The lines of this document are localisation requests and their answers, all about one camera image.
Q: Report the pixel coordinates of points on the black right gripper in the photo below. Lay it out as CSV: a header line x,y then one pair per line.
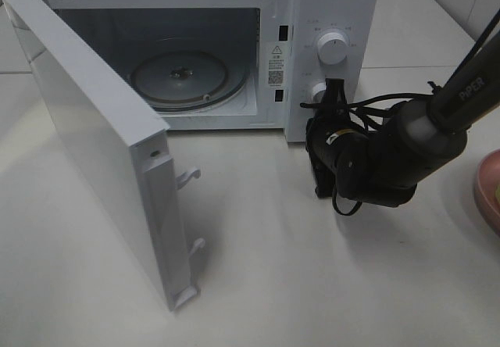
x,y
337,148

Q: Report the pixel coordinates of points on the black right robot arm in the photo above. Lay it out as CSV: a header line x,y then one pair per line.
x,y
377,151

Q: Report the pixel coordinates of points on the white lower timer knob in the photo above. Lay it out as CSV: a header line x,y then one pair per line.
x,y
317,92

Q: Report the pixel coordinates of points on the white upper power knob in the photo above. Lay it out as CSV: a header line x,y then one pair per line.
x,y
332,47

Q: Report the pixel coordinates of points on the white warning label sticker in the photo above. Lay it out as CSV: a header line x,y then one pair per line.
x,y
277,56

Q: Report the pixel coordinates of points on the white microwave oven body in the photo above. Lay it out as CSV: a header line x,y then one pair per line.
x,y
126,32

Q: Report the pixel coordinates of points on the glass microwave turntable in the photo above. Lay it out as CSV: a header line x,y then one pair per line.
x,y
186,80

